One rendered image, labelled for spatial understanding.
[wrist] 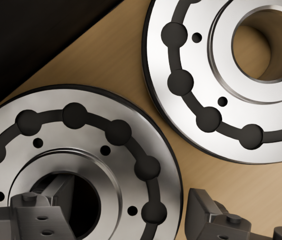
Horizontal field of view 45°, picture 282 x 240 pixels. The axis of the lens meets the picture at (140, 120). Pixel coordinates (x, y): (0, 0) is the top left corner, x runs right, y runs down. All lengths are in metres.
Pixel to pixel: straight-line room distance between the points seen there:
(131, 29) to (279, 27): 0.07
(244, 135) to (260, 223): 0.06
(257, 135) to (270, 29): 0.05
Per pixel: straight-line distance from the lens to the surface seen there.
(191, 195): 0.16
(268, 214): 0.20
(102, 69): 0.18
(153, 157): 0.15
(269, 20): 0.17
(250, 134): 0.16
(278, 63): 0.18
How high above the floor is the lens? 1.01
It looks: 85 degrees down
